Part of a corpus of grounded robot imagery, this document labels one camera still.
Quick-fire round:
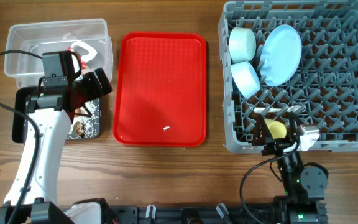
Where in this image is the orange carrot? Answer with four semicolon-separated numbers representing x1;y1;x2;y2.
75;108;83;116

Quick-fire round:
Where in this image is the grey dishwasher rack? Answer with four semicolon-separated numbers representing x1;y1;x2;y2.
218;1;358;153

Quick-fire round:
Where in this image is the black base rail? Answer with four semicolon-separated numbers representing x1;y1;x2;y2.
102;203;329;224

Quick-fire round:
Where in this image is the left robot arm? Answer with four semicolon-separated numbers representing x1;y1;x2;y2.
0;68;114;223

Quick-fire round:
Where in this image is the light blue plate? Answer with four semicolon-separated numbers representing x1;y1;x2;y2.
260;24;302;86

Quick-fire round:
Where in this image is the green bowl with rice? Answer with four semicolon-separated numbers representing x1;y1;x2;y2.
229;27;256;63

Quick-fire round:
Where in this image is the red serving tray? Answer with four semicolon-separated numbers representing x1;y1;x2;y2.
112;32;208;147

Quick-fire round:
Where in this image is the clear plastic bin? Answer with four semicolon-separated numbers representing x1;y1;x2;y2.
4;19;113;88

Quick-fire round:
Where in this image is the white plastic spoon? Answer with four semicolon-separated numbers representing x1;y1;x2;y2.
253;105;304;113

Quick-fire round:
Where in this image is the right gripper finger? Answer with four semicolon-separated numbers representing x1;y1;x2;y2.
252;114;273;144
288;112;303;139

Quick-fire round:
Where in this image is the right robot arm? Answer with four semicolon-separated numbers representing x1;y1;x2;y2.
252;112;329;223

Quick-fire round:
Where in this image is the spilled rice pile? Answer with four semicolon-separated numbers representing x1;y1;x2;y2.
67;98;101;140

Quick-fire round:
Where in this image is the black tray bin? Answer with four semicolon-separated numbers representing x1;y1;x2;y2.
11;86;103;144

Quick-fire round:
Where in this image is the yellow plastic cup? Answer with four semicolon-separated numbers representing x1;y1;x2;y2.
264;119;287;139

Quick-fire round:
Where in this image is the red snack wrapper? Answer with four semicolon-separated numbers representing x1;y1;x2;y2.
67;47;88;72

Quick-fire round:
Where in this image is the light blue bowl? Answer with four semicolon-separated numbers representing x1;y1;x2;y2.
231;62;260;99

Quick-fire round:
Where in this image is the dark food scrap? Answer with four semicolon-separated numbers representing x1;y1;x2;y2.
73;121;85;138

